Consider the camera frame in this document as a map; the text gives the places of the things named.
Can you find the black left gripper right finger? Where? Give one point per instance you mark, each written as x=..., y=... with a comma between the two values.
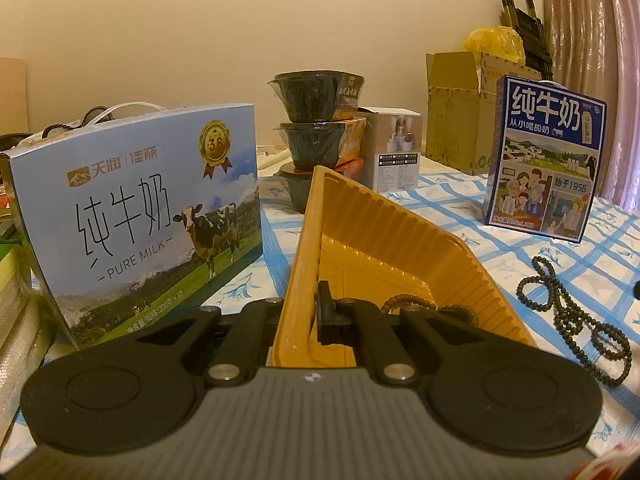
x=360, y=325

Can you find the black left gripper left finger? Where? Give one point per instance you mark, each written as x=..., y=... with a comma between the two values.
x=246, y=344

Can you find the gold plastic tray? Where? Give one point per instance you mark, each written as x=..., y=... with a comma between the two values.
x=368, y=247

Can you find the blue checked tablecloth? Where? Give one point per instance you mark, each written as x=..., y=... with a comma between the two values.
x=599, y=273

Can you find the bottom black food bowl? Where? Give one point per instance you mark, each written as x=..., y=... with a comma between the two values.
x=298, y=182

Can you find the black food bowl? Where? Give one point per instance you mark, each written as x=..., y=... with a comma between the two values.
x=298, y=182
x=329, y=144
x=318, y=95

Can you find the light blue milk carton box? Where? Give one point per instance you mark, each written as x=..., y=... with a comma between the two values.
x=128, y=219

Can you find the dark blue milk carton box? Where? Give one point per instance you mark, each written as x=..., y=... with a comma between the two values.
x=545, y=158

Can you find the middle black food bowl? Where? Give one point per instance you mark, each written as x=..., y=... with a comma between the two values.
x=329, y=144

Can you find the small white product box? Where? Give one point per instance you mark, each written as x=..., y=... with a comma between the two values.
x=391, y=148

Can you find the stack of books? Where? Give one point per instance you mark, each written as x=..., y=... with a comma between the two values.
x=26, y=329

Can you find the top black food bowl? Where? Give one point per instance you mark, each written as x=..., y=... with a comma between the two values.
x=318, y=95

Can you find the open cardboard box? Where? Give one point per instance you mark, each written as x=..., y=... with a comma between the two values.
x=461, y=107

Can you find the black folding cart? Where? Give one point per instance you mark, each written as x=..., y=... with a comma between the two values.
x=531, y=30

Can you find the yellow plastic bag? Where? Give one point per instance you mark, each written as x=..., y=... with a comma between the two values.
x=500, y=41

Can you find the pink curtain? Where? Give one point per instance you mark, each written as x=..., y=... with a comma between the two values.
x=595, y=50

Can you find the brown cardboard box left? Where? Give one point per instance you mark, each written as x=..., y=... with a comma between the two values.
x=13, y=99

